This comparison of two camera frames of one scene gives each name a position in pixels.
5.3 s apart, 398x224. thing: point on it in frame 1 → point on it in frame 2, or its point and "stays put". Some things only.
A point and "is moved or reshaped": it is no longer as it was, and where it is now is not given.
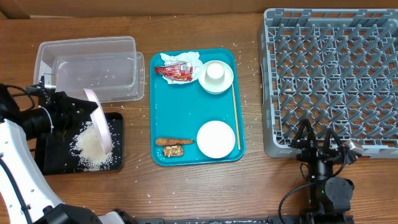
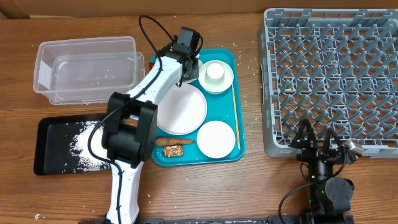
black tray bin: [53, 157] stays put
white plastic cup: [214, 73] stays put
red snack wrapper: [176, 72] is moved or reshaped
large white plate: [100, 124] → [183, 111]
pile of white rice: [86, 148] stays put
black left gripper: [66, 106] → [195, 68]
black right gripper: [315, 151] stays put
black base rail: [282, 219] stays put
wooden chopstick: [236, 123] stays put
